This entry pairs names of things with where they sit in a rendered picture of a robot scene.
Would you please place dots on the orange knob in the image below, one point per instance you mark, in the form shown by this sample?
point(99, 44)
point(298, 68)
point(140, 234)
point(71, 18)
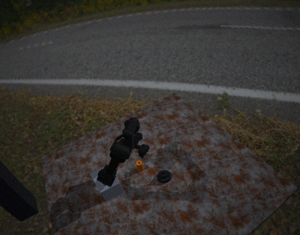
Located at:
point(140, 165)

